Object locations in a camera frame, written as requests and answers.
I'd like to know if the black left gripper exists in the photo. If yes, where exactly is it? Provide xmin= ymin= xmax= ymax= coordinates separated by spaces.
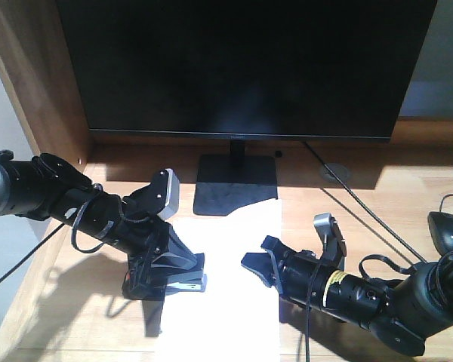
xmin=115 ymin=188 xmax=205 ymax=298

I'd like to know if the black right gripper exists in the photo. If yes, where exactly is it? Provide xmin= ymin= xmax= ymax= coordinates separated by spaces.
xmin=241 ymin=235 xmax=331 ymax=305

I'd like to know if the black stapler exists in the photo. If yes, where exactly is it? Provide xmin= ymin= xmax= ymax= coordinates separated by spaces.
xmin=121 ymin=269 xmax=208 ymax=302

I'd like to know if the white paper sheet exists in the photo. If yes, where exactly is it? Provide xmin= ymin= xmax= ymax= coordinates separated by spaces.
xmin=155 ymin=199 xmax=282 ymax=361

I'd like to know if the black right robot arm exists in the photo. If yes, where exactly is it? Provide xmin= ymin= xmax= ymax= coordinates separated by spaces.
xmin=241 ymin=236 xmax=453 ymax=356

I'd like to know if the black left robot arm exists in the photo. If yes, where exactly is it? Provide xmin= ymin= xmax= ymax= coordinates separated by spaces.
xmin=0 ymin=150 xmax=206 ymax=301

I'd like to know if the black computer monitor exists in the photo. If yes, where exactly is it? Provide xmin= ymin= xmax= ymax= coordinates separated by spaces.
xmin=57 ymin=1 xmax=436 ymax=216

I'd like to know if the black computer mouse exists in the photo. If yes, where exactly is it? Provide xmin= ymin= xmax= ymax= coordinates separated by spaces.
xmin=427 ymin=211 xmax=453 ymax=256

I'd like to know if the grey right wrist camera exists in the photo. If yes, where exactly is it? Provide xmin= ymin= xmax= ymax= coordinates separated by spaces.
xmin=313 ymin=213 xmax=347 ymax=270

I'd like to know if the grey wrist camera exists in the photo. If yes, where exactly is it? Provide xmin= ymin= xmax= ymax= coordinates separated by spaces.
xmin=146 ymin=168 xmax=180 ymax=220
xmin=313 ymin=213 xmax=347 ymax=270

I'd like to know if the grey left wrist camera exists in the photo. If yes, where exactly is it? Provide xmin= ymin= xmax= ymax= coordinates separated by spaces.
xmin=146 ymin=168 xmax=180 ymax=220

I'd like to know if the grey desk cable grommet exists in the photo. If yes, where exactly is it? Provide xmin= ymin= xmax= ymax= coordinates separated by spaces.
xmin=319 ymin=163 xmax=351 ymax=183

